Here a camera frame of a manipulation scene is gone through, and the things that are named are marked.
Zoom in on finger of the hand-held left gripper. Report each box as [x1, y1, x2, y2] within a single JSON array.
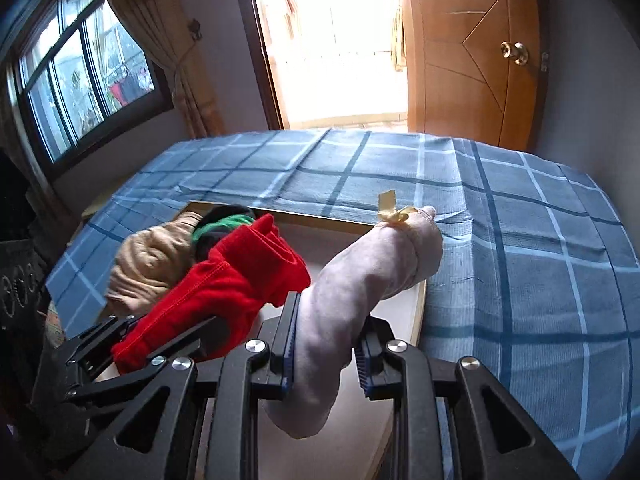
[[66, 315, 231, 404], [65, 316, 145, 367]]

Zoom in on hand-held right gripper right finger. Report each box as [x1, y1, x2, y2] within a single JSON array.
[[352, 314, 581, 480]]

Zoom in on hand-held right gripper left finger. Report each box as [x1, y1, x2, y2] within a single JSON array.
[[75, 290, 303, 480]]

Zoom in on pale grey underwear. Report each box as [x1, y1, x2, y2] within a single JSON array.
[[262, 190, 446, 438]]

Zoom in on red underwear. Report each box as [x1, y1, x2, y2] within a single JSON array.
[[111, 212, 312, 376]]

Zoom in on tan underwear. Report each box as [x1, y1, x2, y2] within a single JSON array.
[[107, 210, 206, 316]]

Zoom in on shallow beige tray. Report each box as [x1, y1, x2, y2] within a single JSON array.
[[92, 200, 428, 480]]

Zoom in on black green-striped underwear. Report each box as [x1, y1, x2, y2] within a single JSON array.
[[192, 205, 258, 263]]

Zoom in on blue plaid tablecloth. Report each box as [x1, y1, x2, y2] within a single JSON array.
[[45, 127, 640, 480]]

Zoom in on dark-framed window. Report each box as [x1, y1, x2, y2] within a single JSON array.
[[5, 0, 173, 176]]

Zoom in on yellow doorway curtain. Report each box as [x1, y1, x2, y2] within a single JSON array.
[[390, 5, 408, 73]]

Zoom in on wooden door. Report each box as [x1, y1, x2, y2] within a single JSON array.
[[400, 0, 543, 153]]

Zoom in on brass door knob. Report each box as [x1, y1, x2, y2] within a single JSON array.
[[501, 41, 529, 66]]

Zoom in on brown door frame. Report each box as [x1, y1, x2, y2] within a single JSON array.
[[230, 0, 292, 132]]

